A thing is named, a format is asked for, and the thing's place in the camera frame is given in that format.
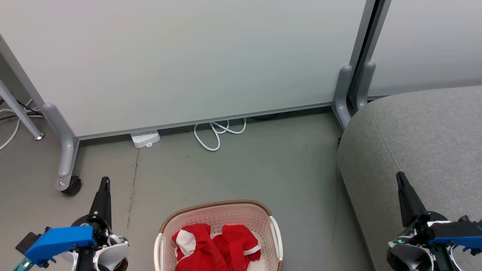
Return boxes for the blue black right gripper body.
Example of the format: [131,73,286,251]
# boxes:
[403,212,482,253]

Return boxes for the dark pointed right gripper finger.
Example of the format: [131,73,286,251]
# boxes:
[396,171,428,228]

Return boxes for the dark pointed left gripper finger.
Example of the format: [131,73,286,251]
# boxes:
[89,176,113,227]

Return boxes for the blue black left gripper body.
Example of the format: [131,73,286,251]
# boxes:
[24,213,113,265]

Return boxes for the red garment with white cuff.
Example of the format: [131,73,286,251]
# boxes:
[172,223,230,271]

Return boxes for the red garment with white stripe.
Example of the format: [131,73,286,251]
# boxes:
[213,225,262,271]

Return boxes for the grey fabric sofa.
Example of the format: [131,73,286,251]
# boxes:
[336,85,482,271]

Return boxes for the black caster wheel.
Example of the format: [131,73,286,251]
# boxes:
[61,175,82,196]

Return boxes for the grey partition leg with caster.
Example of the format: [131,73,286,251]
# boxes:
[41,103,79,192]

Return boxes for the white power strip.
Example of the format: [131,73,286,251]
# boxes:
[130,130,160,149]

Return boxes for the white perforated laundry basket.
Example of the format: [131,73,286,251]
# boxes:
[154,199,284,271]

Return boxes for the grey metal table leg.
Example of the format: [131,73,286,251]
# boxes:
[0,79,45,141]

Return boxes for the grey curved partition leg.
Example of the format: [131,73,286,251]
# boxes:
[331,65,354,130]
[356,61,376,111]

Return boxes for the narrow white partition panel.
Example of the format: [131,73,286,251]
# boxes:
[367,0,482,99]

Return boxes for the wide white partition panel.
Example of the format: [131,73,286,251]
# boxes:
[0,0,368,140]

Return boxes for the thin white floor cable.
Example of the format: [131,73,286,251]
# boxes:
[0,99,44,151]

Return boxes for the coiled white power cable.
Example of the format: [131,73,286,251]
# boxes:
[194,117,247,152]

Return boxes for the thin black floor cables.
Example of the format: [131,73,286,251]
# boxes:
[0,99,42,121]

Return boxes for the black cable under partition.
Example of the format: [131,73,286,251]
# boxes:
[250,112,281,121]

